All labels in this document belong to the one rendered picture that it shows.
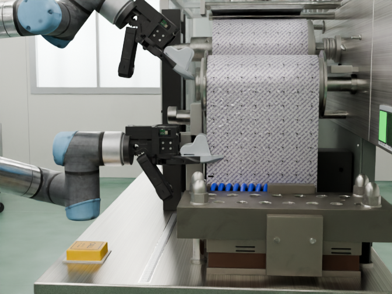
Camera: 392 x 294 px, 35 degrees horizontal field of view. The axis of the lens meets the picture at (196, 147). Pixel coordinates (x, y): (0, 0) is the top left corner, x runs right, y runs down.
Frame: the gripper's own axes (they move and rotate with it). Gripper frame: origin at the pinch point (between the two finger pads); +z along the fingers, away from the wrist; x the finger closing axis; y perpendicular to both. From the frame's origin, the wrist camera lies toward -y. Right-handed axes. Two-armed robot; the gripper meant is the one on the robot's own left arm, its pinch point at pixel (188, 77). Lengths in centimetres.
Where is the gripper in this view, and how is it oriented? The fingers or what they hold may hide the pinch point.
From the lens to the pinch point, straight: 138.2
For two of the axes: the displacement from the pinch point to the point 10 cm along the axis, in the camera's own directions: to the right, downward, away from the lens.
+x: 0.8, -1.2, 9.9
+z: 7.7, 6.4, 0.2
